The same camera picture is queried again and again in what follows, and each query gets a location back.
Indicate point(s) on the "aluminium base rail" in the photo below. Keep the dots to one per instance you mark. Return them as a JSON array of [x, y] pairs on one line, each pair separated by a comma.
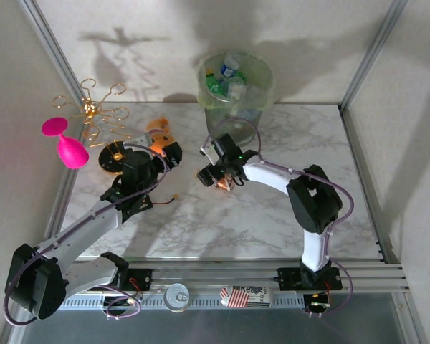
[[218, 277]]

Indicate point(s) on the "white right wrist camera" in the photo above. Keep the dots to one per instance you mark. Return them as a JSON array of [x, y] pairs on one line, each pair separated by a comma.
[[208, 152]]

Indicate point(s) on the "pink plastic goblet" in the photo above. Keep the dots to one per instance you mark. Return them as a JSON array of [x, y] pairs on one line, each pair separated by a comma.
[[71, 152]]

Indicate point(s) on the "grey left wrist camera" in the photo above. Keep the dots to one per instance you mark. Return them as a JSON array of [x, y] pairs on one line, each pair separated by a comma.
[[143, 138]]

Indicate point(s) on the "flag print paper box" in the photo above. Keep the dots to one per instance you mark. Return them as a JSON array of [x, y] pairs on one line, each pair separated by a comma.
[[245, 296]]

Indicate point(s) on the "aluminium frame post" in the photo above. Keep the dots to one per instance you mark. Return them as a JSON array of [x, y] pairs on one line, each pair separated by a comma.
[[376, 50], [50, 46]]

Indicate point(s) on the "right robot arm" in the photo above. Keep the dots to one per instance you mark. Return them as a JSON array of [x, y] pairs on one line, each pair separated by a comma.
[[315, 197]]

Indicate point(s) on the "silver tin can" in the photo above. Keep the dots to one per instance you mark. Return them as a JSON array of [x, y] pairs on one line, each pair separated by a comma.
[[176, 296]]

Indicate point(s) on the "small controller board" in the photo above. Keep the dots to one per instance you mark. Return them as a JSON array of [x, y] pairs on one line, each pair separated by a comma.
[[317, 304], [120, 302]]

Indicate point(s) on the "orange plush fish toy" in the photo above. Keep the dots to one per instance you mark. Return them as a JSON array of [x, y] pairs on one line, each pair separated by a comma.
[[161, 138]]

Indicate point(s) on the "copper brown coffee bottle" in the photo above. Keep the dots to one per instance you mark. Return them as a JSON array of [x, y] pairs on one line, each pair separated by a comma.
[[224, 185]]

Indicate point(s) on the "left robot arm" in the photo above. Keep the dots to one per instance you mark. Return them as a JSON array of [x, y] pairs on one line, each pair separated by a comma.
[[82, 229]]

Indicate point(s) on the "translucent green trash bin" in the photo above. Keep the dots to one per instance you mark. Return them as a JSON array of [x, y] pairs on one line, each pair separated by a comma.
[[238, 127]]

